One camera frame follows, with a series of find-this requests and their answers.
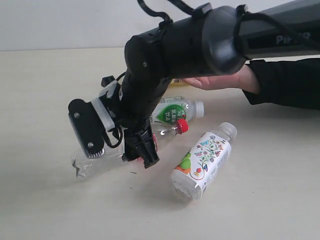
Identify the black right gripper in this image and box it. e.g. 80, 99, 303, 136
115, 72, 172, 169

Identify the clear bottle red cap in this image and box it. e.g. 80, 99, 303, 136
70, 118, 189, 180

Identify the green label drink bottle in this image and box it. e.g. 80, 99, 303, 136
150, 96, 205, 124

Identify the floral label clear bottle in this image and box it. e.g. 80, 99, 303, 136
171, 122, 237, 201

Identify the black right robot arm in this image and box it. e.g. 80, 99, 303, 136
117, 0, 320, 168

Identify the black sleeved forearm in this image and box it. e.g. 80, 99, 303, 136
243, 58, 320, 110

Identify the person's open hand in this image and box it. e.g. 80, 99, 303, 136
182, 64, 261, 94

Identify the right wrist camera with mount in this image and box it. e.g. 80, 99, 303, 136
68, 75, 124, 159

